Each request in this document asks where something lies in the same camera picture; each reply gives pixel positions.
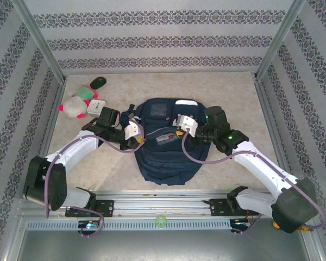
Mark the yellow black screwdriver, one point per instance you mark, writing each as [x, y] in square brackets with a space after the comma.
[305, 229]

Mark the white square alarm clock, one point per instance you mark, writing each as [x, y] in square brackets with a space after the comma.
[95, 107]

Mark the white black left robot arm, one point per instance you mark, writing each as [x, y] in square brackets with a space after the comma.
[76, 146]

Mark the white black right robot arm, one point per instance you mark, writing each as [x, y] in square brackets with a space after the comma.
[263, 166]

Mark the controller board green light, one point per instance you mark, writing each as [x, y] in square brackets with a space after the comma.
[88, 225]
[240, 223]

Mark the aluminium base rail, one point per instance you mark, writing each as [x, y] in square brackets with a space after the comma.
[163, 204]

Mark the aluminium frame post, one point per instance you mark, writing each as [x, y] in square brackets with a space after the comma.
[40, 40]
[278, 40]

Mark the white pink plush toy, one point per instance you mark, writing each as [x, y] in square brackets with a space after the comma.
[74, 106]

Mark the navy blue backpack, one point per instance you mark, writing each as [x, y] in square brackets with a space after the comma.
[165, 163]

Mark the grey pencil case red mark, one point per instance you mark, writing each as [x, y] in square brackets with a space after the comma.
[165, 138]

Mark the green pink plush toy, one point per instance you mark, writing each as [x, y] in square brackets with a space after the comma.
[86, 93]

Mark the black computer mouse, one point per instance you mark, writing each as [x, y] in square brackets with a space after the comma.
[98, 82]

